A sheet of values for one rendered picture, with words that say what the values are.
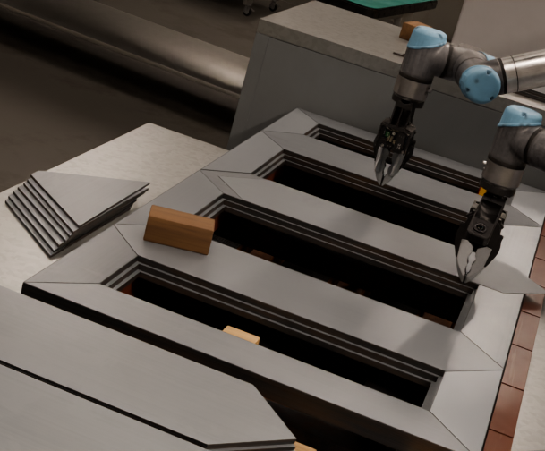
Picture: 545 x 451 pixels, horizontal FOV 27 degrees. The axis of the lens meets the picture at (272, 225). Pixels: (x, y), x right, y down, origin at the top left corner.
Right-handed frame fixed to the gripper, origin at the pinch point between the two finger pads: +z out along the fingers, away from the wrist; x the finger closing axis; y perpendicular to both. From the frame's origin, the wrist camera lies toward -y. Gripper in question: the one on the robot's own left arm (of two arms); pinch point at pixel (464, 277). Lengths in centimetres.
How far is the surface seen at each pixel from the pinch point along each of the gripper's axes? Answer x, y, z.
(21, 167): 187, 181, 85
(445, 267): 4.6, 4.0, 0.7
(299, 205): 38.4, 9.7, 0.8
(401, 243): 14.9, 8.4, 0.7
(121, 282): 52, -51, 3
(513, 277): -9.0, 11.7, 0.6
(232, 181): 54, 10, 1
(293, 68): 67, 91, -9
